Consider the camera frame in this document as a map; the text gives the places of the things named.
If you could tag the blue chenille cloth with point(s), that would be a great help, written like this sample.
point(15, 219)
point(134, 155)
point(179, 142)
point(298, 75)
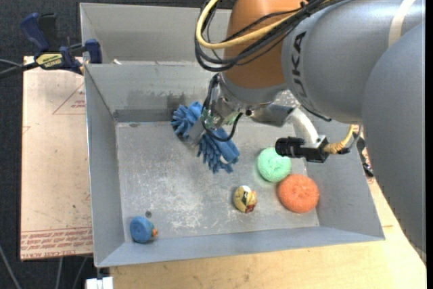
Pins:
point(220, 149)

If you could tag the green scrubber ball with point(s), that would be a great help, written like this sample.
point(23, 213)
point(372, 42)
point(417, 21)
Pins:
point(272, 166)

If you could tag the grey metal bin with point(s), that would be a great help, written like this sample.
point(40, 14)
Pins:
point(169, 179)

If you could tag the yellow toy ball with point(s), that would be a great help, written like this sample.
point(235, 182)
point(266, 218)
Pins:
point(245, 199)

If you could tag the orange scrubber ball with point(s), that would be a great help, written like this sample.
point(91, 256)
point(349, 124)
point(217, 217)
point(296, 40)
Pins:
point(298, 193)

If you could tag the blue round toy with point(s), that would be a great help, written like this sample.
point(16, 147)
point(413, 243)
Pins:
point(141, 229)

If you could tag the brown cardboard board red print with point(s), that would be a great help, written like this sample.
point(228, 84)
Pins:
point(54, 162)

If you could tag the black cylinder on white bracket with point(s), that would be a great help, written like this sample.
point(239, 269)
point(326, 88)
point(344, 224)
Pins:
point(306, 132)

